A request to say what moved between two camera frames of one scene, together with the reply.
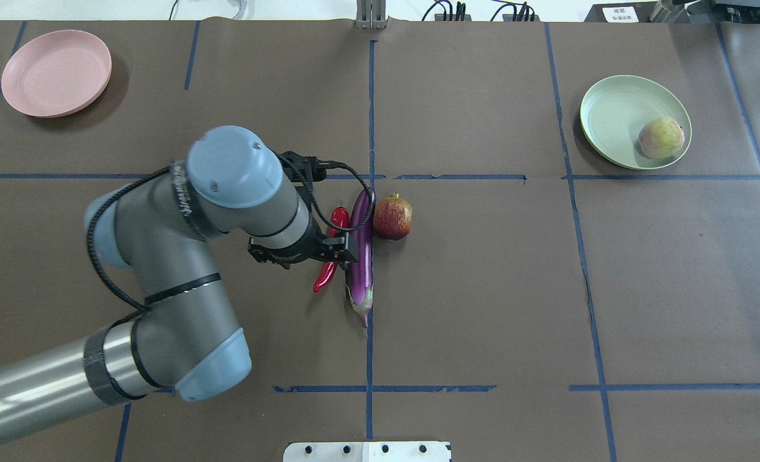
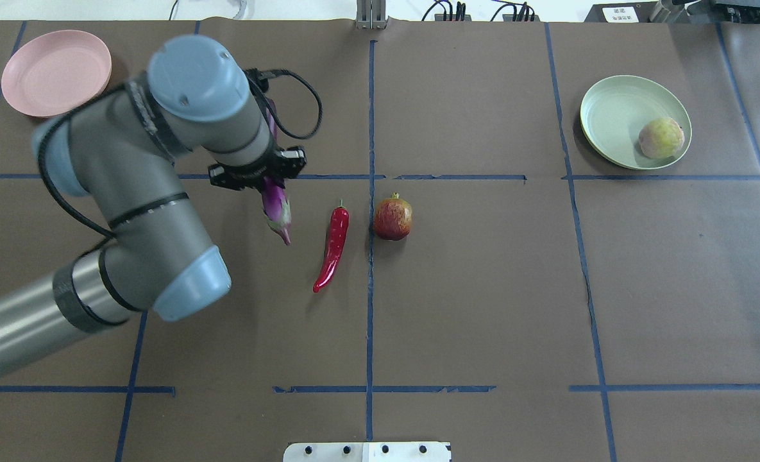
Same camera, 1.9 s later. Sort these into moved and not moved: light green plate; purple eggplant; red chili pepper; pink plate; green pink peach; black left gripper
Moved: black left gripper; purple eggplant
Not moved: pink plate; green pink peach; red chili pepper; light green plate
